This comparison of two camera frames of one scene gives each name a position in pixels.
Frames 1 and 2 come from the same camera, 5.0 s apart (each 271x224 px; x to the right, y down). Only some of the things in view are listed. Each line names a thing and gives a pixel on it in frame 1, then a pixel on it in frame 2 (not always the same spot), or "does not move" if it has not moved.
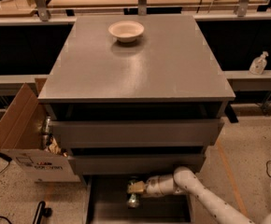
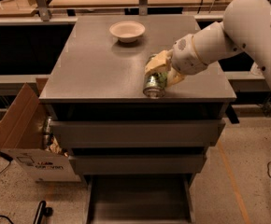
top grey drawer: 136,133 does not move
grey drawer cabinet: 136,97 does not move
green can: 133,202 -> 155,83
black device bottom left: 42,211 does not move
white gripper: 152,185 -> 186,57
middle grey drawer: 140,164 does not move
